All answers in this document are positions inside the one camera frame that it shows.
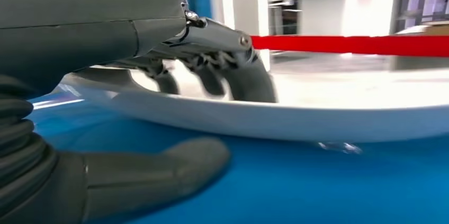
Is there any red barrier belt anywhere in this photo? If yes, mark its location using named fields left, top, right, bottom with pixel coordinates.
left=250, top=35, right=449, bottom=58

